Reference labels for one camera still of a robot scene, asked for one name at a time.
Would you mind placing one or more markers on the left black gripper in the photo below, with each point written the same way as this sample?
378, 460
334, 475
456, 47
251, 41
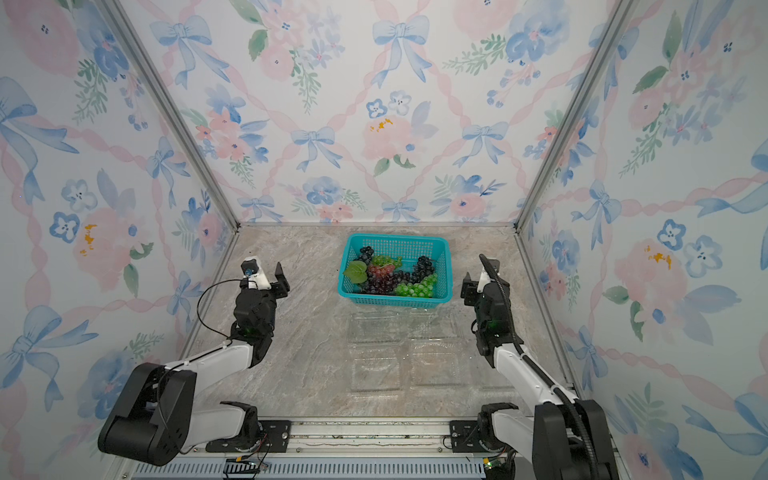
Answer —
280, 289

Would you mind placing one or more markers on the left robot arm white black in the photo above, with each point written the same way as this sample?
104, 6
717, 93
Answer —
155, 418

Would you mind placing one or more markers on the left aluminium corner post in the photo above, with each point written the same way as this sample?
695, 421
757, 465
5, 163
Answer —
117, 19

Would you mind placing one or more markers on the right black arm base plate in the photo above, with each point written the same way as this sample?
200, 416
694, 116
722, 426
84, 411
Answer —
468, 437

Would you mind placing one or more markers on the green grape leaf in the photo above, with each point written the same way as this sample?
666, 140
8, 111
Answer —
356, 272

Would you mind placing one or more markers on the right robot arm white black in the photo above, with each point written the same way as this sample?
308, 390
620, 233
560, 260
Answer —
567, 437

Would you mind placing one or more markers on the clear plastic clamshell container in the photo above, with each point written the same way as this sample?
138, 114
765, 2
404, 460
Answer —
374, 340

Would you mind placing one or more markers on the small green grape bunch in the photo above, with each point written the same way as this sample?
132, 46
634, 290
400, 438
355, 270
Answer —
385, 261

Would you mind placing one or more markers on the aluminium corner post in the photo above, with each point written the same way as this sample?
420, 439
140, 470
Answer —
613, 30
117, 19

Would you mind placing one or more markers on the right aluminium corner post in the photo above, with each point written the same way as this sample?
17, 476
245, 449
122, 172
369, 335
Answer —
613, 30

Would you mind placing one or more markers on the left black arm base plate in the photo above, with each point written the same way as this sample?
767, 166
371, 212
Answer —
270, 436

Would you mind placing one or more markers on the aluminium front rail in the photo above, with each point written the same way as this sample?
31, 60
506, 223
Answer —
348, 448

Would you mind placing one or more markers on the purple red grape bunch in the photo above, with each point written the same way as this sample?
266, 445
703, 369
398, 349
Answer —
383, 280

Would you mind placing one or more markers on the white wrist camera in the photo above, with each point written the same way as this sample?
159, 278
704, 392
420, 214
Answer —
482, 282
254, 276

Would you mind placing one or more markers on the dark blue grape bunch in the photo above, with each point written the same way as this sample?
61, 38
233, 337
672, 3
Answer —
366, 255

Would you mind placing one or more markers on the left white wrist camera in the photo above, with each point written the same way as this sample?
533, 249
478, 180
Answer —
254, 276

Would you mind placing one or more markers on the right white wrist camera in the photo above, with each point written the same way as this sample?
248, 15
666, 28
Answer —
482, 282

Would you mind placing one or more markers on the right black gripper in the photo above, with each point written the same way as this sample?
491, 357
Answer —
482, 293

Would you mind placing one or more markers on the teal plastic basket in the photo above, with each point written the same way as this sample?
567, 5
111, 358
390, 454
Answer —
410, 249

